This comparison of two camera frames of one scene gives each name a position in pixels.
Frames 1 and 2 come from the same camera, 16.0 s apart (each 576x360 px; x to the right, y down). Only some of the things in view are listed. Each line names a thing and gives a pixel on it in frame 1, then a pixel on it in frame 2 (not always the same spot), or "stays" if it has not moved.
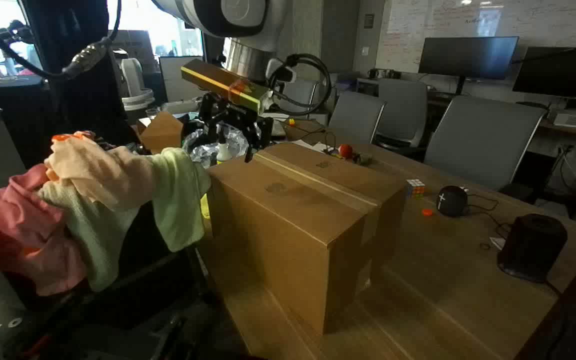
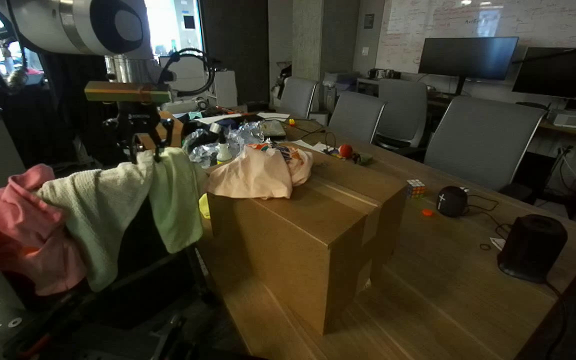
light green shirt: (177, 205) stays
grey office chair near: (483, 141) stays
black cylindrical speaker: (532, 246) stays
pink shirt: (16, 230) stays
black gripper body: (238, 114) → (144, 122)
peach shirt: (116, 173) → (260, 173)
